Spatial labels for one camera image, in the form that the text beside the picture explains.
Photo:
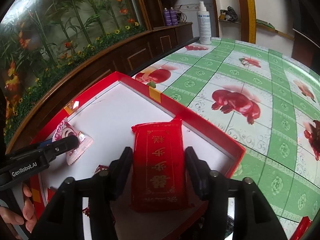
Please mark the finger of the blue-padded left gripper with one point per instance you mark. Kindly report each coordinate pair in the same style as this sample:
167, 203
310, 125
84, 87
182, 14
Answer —
45, 143
58, 147

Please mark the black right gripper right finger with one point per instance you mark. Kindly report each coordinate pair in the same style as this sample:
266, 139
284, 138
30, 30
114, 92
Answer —
198, 172

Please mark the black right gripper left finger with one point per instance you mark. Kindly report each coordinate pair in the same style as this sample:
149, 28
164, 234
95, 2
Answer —
118, 173

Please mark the pink white snack packet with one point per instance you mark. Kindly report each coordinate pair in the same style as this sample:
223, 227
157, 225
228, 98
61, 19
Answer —
65, 129

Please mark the long red snack pack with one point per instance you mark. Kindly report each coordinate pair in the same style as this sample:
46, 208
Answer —
158, 168
301, 228

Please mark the person's left hand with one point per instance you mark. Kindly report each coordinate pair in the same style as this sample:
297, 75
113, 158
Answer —
28, 218

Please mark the red foil packet in box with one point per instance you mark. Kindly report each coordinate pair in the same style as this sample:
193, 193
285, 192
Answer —
100, 168

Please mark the red shallow cardboard box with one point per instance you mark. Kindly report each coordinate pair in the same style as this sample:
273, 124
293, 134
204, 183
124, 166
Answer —
107, 111

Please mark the green fruit pattern tablecloth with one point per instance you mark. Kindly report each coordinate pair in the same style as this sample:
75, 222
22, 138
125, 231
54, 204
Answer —
261, 98

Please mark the white spray bottle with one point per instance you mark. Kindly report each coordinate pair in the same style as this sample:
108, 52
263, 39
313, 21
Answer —
203, 17

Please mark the purple bottle right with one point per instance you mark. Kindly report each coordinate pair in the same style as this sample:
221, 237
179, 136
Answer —
173, 16

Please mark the purple bottle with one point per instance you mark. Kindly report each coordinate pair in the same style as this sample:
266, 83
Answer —
167, 17
173, 16

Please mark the purple bottle left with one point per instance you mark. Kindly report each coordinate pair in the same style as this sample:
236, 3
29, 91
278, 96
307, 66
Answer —
167, 17

